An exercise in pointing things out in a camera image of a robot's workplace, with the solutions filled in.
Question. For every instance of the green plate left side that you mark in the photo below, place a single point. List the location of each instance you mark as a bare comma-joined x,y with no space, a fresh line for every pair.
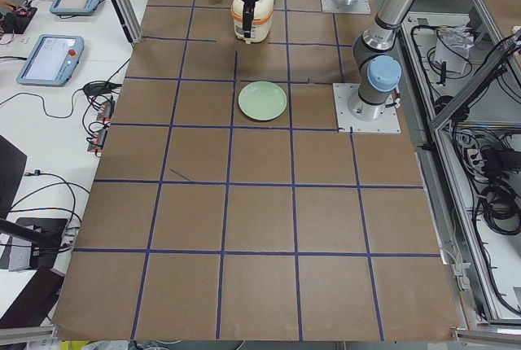
262,100

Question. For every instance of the brown paper table mat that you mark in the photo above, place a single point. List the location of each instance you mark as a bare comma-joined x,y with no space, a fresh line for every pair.
205,224

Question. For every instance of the blue teach pendant near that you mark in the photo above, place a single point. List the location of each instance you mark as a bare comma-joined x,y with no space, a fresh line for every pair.
52,60

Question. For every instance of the person at desk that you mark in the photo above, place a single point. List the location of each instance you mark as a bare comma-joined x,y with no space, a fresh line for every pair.
9,5

